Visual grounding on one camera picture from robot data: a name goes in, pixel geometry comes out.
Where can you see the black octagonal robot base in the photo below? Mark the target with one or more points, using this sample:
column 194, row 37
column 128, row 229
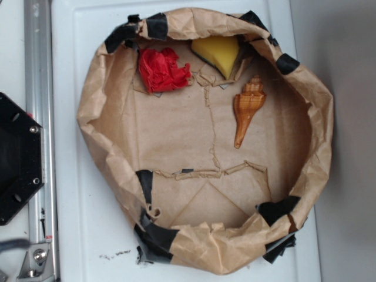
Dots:
column 21, row 158

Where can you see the crumpled red paper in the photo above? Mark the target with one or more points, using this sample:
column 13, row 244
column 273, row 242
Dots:
column 159, row 70

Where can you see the brown paper bag tray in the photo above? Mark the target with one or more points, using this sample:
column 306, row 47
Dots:
column 192, row 198

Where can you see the orange spiral seashell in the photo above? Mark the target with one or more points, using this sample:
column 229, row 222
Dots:
column 245, row 105

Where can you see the yellow sponge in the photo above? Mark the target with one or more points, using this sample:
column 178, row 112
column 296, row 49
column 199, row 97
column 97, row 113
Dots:
column 220, row 52

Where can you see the white plastic tray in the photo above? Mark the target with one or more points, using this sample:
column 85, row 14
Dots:
column 96, row 241

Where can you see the aluminium frame rail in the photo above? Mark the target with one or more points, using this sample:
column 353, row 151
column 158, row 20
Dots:
column 43, row 218

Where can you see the metal corner bracket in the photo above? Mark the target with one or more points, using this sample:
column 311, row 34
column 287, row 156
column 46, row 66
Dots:
column 37, row 264

